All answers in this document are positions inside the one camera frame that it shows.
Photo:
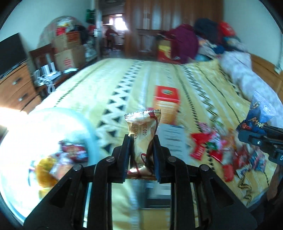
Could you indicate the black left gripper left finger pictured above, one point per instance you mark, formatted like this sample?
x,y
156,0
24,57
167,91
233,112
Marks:
x,y
63,207

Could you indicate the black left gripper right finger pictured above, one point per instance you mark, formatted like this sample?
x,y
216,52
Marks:
x,y
199,198

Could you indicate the blue foil snack packet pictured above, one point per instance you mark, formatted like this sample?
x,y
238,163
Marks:
x,y
260,112

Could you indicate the cream gold chocolate packet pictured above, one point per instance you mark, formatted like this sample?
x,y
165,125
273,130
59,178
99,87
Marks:
x,y
142,128

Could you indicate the yellow snack packet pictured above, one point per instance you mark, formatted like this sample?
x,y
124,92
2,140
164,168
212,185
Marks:
x,y
43,176

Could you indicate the red snack bag white print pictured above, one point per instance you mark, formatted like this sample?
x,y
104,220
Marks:
x,y
76,152

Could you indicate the translucent green plastic basin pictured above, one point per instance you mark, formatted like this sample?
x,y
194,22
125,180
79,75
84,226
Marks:
x,y
33,160

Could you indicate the wooden bed headboard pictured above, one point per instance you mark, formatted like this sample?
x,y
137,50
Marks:
x,y
266,70

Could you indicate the light purple rolled quilt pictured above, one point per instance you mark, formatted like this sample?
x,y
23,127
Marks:
x,y
238,66

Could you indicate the white grey carton box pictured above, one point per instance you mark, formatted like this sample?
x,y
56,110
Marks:
x,y
174,138

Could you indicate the yellow patterned bed sheet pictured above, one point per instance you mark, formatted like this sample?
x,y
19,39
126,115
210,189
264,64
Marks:
x,y
190,125

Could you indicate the orange cracker box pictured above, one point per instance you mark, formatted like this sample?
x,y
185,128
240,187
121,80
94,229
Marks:
x,y
167,100

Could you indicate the pile of clothes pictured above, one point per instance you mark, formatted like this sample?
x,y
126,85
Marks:
x,y
204,41

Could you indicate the wooden chest of drawers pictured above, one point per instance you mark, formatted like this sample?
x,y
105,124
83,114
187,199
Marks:
x,y
18,91

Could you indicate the red yellow gift box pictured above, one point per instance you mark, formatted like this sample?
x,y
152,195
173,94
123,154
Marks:
x,y
166,51

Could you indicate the cardboard boxes stack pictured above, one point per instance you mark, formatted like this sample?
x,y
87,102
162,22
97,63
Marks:
x,y
69,51

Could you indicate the wooden wardrobe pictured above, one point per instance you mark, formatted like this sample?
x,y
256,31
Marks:
x,y
152,16

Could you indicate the black flat television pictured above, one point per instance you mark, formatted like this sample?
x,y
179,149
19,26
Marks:
x,y
12,54

